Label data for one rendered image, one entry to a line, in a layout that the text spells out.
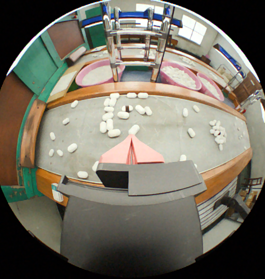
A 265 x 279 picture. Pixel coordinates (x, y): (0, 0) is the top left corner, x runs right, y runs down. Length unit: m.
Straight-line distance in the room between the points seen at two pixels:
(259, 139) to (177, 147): 4.77
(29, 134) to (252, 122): 5.34
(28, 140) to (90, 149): 0.30
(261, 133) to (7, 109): 5.37
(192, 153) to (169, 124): 0.13
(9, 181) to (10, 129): 0.20
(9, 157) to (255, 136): 5.39
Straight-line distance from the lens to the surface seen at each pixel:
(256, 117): 4.94
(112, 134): 0.24
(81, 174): 0.27
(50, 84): 0.61
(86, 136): 0.29
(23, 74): 0.54
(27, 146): 0.44
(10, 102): 0.49
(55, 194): 0.35
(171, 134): 0.28
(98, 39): 2.88
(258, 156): 5.00
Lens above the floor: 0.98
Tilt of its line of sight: 75 degrees down
